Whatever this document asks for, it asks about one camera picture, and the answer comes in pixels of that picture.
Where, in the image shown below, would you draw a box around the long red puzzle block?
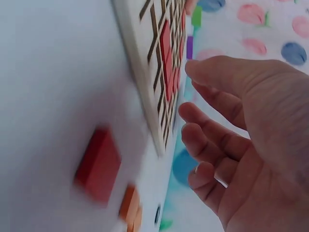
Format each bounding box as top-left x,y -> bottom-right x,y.
159,20 -> 175,102

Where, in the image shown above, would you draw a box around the person's right hand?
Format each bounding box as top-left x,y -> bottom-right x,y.
178,55 -> 309,232

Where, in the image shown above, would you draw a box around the purple wooden block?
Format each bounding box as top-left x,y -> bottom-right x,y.
186,35 -> 195,60

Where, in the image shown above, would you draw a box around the green wooden block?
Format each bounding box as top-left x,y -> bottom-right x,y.
191,5 -> 203,27

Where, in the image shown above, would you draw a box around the small red puzzle block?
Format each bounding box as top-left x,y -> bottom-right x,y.
172,65 -> 182,90

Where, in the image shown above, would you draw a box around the large red wooden block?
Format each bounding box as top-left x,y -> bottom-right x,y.
73,128 -> 122,206

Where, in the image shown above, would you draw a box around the wooden grid puzzle board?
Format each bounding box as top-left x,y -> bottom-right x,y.
111,0 -> 191,158

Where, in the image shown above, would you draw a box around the orange wooden block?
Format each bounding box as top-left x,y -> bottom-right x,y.
117,185 -> 143,232

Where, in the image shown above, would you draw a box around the person's left hand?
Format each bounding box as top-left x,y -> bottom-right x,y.
185,0 -> 198,15

